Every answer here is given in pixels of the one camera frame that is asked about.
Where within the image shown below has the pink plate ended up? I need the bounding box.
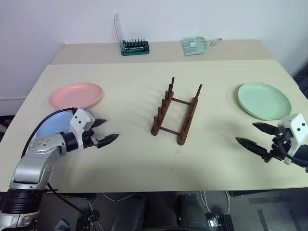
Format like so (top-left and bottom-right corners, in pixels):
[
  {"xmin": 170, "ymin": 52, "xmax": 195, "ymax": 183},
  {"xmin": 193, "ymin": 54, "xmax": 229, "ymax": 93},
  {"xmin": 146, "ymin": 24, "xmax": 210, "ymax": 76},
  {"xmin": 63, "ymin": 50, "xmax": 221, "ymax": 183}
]
[{"xmin": 49, "ymin": 82, "xmax": 104, "ymax": 110}]

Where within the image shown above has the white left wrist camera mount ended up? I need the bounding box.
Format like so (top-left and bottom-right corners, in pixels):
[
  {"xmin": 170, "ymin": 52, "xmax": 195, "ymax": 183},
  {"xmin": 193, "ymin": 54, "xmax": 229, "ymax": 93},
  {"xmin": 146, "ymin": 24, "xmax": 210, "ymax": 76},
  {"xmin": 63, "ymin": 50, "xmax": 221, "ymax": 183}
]
[{"xmin": 69, "ymin": 108, "xmax": 96, "ymax": 148}]

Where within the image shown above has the black box with label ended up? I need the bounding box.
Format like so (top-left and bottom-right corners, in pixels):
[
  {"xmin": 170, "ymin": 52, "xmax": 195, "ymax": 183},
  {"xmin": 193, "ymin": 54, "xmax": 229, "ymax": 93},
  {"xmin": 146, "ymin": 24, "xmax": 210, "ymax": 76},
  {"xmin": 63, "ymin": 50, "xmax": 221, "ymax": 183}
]
[{"xmin": 206, "ymin": 213, "xmax": 234, "ymax": 231}]

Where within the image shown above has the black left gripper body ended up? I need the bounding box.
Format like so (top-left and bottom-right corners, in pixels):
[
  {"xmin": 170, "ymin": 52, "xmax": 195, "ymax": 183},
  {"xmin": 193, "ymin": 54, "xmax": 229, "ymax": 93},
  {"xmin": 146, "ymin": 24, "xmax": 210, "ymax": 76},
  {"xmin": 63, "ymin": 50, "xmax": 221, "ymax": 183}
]
[{"xmin": 82, "ymin": 119, "xmax": 102, "ymax": 148}]

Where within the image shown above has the brown wooden dish rack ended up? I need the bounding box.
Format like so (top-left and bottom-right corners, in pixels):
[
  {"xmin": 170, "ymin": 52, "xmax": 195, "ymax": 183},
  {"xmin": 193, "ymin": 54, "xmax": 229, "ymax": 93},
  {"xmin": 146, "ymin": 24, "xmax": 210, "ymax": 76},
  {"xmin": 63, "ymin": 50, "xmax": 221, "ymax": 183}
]
[{"xmin": 150, "ymin": 77, "xmax": 204, "ymax": 146}]

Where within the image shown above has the white looped cable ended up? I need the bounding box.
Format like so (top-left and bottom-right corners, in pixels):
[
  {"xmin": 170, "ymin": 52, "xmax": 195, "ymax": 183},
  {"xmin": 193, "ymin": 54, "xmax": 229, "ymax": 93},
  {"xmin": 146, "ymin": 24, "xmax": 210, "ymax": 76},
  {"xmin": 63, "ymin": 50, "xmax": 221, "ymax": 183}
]
[{"xmin": 199, "ymin": 191, "xmax": 232, "ymax": 215}]

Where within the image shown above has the thin white cable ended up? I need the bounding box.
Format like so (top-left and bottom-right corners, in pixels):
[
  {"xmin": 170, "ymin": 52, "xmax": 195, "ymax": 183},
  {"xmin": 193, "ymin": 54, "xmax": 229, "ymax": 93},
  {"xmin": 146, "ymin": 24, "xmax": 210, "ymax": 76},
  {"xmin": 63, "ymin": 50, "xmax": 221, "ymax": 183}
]
[{"xmin": 103, "ymin": 192, "xmax": 138, "ymax": 203}]

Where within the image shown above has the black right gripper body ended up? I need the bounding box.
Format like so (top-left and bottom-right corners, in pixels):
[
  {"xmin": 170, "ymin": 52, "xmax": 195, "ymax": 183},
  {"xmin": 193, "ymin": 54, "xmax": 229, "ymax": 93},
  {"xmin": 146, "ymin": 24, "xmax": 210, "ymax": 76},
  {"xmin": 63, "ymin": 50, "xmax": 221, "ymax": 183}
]
[{"xmin": 263, "ymin": 128, "xmax": 293, "ymax": 164}]

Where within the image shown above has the blue plate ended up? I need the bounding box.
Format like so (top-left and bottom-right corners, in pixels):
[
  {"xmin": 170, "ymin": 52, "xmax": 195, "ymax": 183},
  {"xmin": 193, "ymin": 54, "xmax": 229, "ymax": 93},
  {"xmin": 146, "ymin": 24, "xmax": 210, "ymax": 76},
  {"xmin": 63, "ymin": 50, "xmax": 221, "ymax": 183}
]
[{"xmin": 35, "ymin": 108, "xmax": 97, "ymax": 141}]

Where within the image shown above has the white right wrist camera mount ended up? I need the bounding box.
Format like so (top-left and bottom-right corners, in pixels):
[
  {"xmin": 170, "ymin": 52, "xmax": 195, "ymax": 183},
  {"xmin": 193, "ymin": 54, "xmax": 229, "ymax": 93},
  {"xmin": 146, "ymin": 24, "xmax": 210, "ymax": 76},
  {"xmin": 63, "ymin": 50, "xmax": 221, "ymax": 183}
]
[{"xmin": 277, "ymin": 113, "xmax": 308, "ymax": 166}]

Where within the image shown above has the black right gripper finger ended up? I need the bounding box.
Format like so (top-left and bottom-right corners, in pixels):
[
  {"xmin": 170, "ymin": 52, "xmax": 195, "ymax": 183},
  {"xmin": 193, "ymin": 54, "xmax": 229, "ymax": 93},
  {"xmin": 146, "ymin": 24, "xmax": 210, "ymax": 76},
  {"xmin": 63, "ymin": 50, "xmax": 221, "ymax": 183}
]
[
  {"xmin": 235, "ymin": 137, "xmax": 268, "ymax": 160},
  {"xmin": 252, "ymin": 122, "xmax": 280, "ymax": 136}
]

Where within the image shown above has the green screwdriver bit set case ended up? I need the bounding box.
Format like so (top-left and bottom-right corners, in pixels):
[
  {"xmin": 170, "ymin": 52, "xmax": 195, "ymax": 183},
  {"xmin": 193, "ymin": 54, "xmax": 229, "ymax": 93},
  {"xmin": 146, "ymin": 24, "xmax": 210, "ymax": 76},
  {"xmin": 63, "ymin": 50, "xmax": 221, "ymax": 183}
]
[{"xmin": 113, "ymin": 12, "xmax": 151, "ymax": 57}]

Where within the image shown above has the thin black cable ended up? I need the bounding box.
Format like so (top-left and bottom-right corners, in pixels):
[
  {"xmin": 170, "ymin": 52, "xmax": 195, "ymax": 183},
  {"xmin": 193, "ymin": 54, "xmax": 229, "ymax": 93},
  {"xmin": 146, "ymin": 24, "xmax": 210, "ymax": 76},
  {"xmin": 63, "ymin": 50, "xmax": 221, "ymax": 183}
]
[{"xmin": 46, "ymin": 182, "xmax": 102, "ymax": 231}]

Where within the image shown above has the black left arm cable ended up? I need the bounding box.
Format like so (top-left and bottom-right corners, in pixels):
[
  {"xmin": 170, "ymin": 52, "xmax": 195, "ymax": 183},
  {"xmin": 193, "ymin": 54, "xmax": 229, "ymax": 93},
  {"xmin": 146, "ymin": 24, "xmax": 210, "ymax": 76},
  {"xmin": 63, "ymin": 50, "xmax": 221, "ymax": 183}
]
[{"xmin": 21, "ymin": 108, "xmax": 78, "ymax": 160}]

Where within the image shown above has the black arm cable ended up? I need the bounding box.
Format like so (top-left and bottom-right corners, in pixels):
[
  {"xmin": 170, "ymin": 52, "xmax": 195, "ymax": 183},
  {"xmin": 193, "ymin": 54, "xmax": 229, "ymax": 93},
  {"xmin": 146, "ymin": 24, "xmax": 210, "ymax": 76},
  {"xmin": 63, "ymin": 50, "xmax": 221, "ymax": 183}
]
[
  {"xmin": 277, "ymin": 140, "xmax": 308, "ymax": 167},
  {"xmin": 21, "ymin": 108, "xmax": 78, "ymax": 160}
]

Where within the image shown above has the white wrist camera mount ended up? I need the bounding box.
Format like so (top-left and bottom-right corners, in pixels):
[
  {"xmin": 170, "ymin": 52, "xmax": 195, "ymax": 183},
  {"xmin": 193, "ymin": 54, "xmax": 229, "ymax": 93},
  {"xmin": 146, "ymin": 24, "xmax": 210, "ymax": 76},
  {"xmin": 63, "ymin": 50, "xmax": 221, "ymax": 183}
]
[
  {"xmin": 277, "ymin": 113, "xmax": 308, "ymax": 166},
  {"xmin": 69, "ymin": 108, "xmax": 96, "ymax": 148}
]

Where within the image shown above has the small dark rounded shape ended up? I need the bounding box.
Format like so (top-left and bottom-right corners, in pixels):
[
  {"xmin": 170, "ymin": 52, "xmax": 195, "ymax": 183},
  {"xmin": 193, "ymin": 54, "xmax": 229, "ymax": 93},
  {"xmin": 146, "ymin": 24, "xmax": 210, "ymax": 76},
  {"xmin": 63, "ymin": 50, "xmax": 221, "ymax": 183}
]
[{"xmin": 176, "ymin": 193, "xmax": 210, "ymax": 231}]

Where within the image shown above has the green plate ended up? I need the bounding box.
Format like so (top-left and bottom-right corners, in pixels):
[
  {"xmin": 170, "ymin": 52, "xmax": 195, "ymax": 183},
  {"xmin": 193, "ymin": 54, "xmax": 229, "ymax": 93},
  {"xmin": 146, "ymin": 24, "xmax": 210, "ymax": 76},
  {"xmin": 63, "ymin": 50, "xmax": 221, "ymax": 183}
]
[{"xmin": 237, "ymin": 81, "xmax": 293, "ymax": 122}]

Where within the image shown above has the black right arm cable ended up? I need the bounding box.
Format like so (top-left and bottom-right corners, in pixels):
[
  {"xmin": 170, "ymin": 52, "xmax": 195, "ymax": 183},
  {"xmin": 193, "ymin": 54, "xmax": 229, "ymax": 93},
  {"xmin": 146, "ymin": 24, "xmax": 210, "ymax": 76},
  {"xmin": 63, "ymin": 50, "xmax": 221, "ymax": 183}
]
[{"xmin": 277, "ymin": 140, "xmax": 308, "ymax": 167}]

